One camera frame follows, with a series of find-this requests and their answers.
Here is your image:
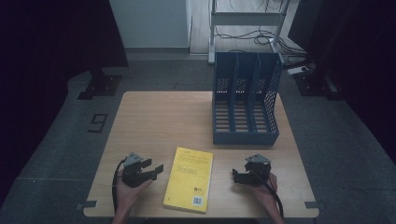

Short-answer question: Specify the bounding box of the tangle of floor cables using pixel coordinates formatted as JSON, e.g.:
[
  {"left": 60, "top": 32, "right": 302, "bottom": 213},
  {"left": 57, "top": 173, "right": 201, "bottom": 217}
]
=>
[{"left": 214, "top": 25, "right": 308, "bottom": 59}]

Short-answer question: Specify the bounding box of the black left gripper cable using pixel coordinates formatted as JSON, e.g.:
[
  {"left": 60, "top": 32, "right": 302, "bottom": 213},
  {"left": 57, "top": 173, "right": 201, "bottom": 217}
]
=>
[{"left": 112, "top": 158, "right": 129, "bottom": 216}]

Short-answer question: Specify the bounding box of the blue plastic file organizer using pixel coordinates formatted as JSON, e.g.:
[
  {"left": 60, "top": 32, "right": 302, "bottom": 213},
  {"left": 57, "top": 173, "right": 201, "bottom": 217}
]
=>
[{"left": 211, "top": 51, "right": 285, "bottom": 147}]

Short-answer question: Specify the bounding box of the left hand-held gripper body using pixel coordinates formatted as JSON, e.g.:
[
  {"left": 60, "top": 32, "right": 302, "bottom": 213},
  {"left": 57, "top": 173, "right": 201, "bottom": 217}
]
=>
[{"left": 120, "top": 151, "right": 156, "bottom": 189}]

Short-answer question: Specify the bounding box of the yellow book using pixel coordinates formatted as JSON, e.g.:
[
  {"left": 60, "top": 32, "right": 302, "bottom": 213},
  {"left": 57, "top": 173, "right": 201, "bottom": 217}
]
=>
[{"left": 163, "top": 146, "right": 215, "bottom": 215}]

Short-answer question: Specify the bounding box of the grey tape piece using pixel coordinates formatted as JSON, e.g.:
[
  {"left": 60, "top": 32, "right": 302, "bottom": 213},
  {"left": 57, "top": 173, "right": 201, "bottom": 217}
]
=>
[
  {"left": 76, "top": 200, "right": 98, "bottom": 211},
  {"left": 304, "top": 201, "right": 325, "bottom": 210}
]

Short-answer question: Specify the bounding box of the white power strip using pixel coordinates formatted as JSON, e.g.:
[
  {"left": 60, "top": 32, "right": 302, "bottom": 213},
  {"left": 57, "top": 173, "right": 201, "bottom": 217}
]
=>
[{"left": 286, "top": 65, "right": 310, "bottom": 77}]

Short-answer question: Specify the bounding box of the person's left hand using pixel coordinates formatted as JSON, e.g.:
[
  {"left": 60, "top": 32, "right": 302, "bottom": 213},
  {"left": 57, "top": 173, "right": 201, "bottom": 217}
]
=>
[{"left": 116, "top": 178, "right": 154, "bottom": 209}]

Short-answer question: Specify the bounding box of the white metal stand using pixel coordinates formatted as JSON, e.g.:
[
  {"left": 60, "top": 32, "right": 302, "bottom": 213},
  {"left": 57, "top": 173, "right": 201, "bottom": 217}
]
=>
[{"left": 207, "top": 0, "right": 292, "bottom": 65}]

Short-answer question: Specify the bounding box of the black stand base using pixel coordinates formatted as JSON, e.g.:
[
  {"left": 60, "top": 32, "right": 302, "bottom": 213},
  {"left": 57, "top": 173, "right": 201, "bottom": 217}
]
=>
[
  {"left": 293, "top": 63, "right": 344, "bottom": 102},
  {"left": 77, "top": 66, "right": 123, "bottom": 102}
]

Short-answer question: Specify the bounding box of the dark curtain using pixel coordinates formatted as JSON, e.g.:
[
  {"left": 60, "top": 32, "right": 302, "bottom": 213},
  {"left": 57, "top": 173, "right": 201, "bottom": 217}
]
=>
[
  {"left": 288, "top": 0, "right": 396, "bottom": 157},
  {"left": 0, "top": 0, "right": 130, "bottom": 206}
]

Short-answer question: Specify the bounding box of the person's right hand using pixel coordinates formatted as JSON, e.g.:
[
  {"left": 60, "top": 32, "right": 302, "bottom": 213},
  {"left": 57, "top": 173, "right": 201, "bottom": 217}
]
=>
[{"left": 247, "top": 172, "right": 278, "bottom": 206}]

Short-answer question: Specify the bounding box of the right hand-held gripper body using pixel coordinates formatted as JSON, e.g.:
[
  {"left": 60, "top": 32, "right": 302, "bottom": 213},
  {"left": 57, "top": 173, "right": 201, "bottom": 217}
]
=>
[{"left": 244, "top": 154, "right": 272, "bottom": 188}]

